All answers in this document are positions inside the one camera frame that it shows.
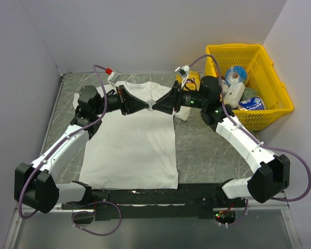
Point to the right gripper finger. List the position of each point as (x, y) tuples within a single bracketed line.
[(168, 109), (167, 100)]

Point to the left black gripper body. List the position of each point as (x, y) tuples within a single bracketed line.
[(115, 102)]

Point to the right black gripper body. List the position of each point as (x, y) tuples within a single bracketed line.
[(184, 98)]

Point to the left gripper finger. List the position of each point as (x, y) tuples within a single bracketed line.
[(131, 108), (130, 99)]

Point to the white t-shirt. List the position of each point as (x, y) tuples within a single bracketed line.
[(135, 151)]

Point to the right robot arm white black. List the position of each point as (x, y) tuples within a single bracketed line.
[(271, 172)]

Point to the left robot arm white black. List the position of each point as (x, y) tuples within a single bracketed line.
[(35, 186)]

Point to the yellow Lays chips bag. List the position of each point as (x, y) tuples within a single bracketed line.
[(193, 81)]

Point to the white plastic bottle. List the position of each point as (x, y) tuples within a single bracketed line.
[(234, 94)]

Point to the blue white tape roll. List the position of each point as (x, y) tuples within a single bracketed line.
[(236, 74)]

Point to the green round melon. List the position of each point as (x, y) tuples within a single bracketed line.
[(248, 94)]

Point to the blue white snack packet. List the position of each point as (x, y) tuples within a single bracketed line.
[(254, 103)]

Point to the yellow plastic basket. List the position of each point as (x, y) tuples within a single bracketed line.
[(261, 77)]

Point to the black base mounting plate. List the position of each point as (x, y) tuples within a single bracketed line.
[(188, 200)]

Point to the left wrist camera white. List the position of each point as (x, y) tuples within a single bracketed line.
[(113, 76)]

